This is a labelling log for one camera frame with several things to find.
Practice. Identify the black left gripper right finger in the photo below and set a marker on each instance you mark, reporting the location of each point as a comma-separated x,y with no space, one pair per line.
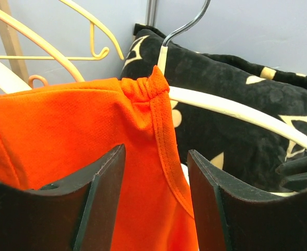
233,215

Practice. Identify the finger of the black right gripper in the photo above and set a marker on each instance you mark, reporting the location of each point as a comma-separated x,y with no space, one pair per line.
294,174

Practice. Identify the wooden clothes rack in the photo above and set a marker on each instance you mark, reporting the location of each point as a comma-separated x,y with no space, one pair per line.
12,45

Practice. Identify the metal corner post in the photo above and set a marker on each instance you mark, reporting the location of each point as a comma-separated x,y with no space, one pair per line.
151,14

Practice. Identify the pink hanger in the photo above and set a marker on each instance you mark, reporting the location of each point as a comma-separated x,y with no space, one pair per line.
9,81

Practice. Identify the cream hanger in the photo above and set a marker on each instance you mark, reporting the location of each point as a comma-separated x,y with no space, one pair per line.
222,105

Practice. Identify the orange t shirt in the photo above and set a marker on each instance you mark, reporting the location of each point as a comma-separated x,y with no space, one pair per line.
51,132

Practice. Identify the yellow hanger with metal hook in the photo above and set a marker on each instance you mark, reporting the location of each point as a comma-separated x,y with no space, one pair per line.
94,22

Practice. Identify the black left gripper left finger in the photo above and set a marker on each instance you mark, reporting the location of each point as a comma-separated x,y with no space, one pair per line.
76,212

